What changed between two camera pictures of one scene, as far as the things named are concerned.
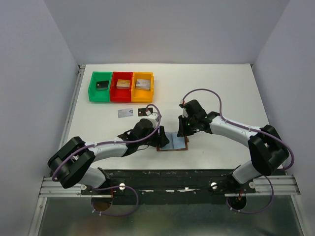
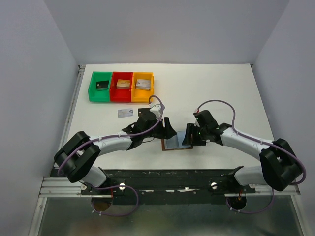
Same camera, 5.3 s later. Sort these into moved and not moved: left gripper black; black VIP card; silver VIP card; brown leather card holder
Moved: left gripper black
Not moved: black VIP card; brown leather card holder; silver VIP card
